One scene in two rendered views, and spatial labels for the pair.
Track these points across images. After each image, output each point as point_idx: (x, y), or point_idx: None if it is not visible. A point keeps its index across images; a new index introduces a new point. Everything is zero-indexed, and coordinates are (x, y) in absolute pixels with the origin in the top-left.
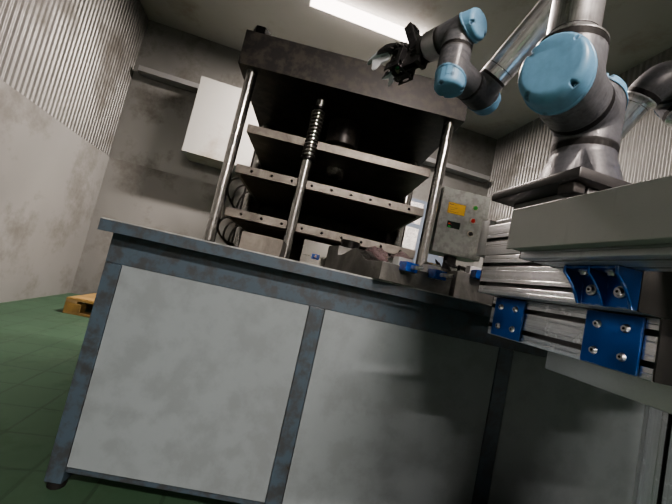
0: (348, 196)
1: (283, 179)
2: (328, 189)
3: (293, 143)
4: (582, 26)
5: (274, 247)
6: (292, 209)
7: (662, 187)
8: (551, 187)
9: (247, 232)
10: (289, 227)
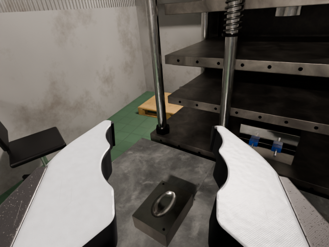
0: (296, 71)
1: (209, 63)
2: (265, 66)
3: (214, 11)
4: None
5: (160, 237)
6: (222, 98)
7: None
8: None
9: (135, 218)
10: (221, 116)
